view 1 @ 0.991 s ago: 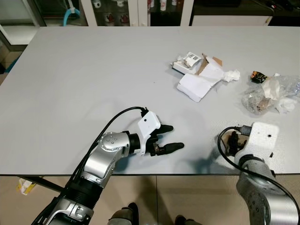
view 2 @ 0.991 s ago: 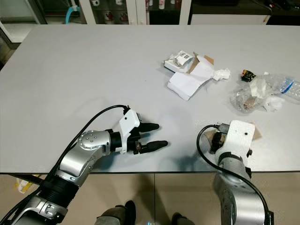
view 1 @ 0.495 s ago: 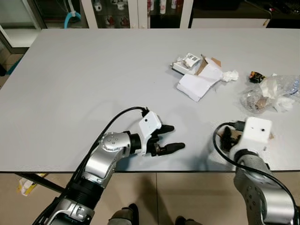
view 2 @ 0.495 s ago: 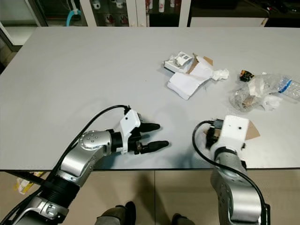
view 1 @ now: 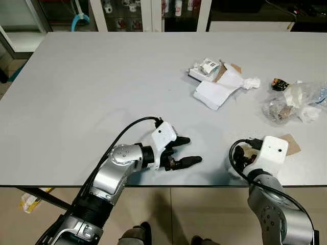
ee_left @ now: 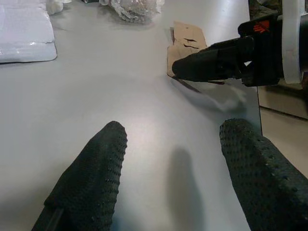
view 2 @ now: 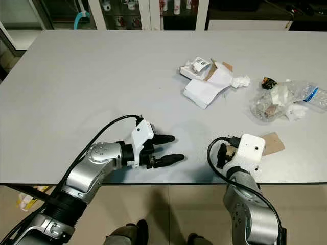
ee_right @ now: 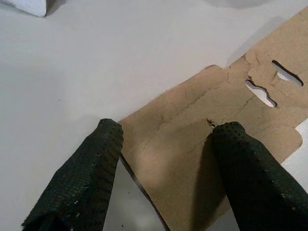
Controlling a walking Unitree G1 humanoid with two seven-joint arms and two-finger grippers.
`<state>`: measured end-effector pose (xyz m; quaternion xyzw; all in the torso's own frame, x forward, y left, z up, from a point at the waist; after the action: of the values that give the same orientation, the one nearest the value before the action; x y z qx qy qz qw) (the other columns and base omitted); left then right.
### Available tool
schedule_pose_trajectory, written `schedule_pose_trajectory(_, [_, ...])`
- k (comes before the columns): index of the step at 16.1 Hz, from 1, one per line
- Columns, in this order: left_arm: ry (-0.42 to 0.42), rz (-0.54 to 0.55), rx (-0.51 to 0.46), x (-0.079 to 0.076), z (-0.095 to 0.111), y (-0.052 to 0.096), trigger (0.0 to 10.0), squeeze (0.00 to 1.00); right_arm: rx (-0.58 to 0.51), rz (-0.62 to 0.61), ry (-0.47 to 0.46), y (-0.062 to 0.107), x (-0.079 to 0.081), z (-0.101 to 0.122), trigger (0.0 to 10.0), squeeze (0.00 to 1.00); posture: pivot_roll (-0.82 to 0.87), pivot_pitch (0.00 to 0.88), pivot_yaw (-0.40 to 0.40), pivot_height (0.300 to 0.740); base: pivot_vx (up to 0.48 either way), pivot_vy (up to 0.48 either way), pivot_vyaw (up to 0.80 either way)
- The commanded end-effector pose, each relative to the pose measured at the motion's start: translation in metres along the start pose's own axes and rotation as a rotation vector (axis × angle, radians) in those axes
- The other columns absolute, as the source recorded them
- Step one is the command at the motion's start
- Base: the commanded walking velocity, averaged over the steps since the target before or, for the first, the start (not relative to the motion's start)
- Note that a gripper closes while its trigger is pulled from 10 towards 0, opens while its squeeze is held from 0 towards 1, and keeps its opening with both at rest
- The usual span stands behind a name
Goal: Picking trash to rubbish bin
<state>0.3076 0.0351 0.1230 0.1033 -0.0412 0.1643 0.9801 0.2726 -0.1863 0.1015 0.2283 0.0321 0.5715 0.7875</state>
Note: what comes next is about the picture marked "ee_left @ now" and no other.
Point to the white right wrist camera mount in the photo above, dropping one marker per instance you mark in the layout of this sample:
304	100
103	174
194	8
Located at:
291	36

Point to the brown cardboard strip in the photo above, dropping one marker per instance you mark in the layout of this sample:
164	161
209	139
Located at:
187	33

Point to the crumpled clear plastic wrap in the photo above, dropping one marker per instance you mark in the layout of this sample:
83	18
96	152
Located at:
137	10

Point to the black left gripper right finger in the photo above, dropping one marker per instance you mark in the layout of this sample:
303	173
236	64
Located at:
264	183

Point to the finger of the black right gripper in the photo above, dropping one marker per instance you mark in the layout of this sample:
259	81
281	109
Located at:
240	45
207	66

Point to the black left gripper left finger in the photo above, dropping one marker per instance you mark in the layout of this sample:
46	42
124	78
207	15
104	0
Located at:
91	180

